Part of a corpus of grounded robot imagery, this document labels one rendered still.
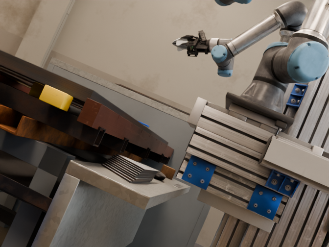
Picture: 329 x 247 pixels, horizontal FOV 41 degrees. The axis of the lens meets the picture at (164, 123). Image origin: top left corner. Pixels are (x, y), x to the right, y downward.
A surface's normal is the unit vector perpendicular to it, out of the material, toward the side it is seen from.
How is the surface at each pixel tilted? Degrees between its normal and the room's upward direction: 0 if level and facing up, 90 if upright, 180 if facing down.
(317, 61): 98
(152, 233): 90
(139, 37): 90
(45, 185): 90
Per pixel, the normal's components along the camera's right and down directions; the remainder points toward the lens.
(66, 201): -0.13, -0.12
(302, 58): 0.22, 0.18
